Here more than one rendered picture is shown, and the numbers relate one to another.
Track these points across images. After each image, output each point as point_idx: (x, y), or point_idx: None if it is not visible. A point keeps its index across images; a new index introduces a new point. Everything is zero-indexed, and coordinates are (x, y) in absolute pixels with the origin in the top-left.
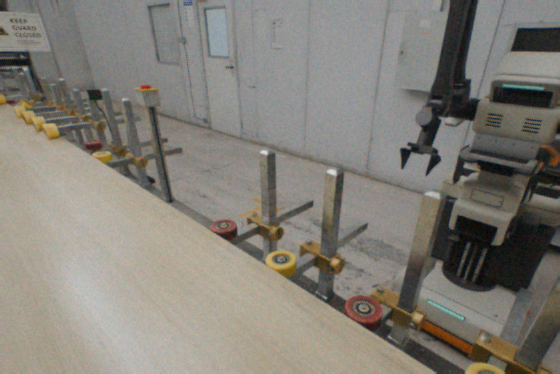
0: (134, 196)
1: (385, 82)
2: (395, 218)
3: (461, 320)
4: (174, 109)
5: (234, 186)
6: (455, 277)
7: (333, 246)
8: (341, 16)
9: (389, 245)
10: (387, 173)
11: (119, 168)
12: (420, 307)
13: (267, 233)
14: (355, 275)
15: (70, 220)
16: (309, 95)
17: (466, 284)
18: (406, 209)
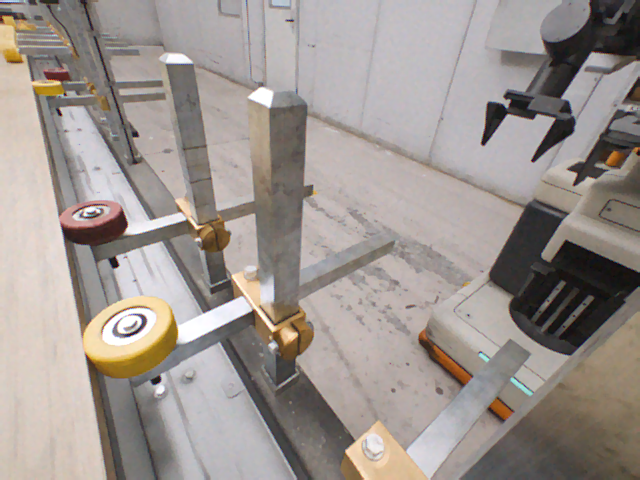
0: (10, 141)
1: (473, 42)
2: (453, 220)
3: (529, 396)
4: (232, 70)
5: None
6: (528, 323)
7: (285, 300)
8: None
9: (439, 254)
10: (453, 163)
11: None
12: (466, 358)
13: (196, 236)
14: (387, 288)
15: None
16: (374, 58)
17: (544, 337)
18: (469, 210)
